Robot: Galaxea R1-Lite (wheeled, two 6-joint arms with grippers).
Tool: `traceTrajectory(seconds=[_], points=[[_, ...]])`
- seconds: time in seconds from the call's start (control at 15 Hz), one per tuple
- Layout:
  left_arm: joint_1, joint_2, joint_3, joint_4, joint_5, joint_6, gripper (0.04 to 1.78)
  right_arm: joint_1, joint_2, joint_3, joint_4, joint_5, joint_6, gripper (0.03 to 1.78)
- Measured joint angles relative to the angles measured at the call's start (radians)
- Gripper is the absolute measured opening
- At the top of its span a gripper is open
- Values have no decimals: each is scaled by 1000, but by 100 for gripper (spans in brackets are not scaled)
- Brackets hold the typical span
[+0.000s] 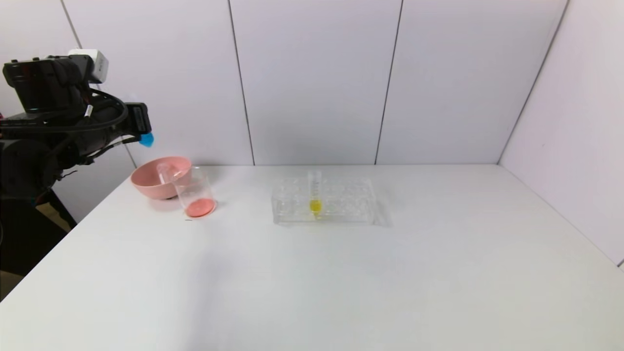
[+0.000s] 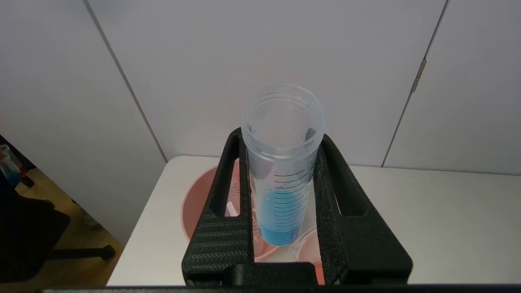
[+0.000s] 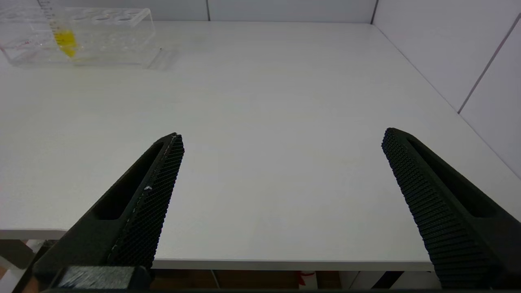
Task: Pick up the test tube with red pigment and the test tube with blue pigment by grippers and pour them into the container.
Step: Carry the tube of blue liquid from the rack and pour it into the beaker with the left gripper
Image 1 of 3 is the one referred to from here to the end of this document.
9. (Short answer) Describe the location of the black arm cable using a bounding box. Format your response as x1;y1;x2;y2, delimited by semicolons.
0;89;129;135

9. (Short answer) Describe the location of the test tube with yellow pigment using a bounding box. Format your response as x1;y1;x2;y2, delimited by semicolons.
308;170;323;218

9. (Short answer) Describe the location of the brown cardboard box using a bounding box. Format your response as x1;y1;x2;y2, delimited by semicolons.
35;202;75;233

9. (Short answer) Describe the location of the test tube with red pigment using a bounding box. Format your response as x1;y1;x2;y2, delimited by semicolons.
156;163;184;185

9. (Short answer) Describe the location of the clear glass beaker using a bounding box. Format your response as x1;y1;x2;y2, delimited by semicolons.
171;166;216;218

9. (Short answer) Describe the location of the pink bowl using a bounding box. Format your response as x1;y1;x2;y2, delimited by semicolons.
130;156;192;200

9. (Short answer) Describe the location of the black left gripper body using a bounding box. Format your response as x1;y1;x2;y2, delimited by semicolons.
94;102;153;147

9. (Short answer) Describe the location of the clear acrylic test tube rack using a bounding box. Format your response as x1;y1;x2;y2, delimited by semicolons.
272;175;379;226

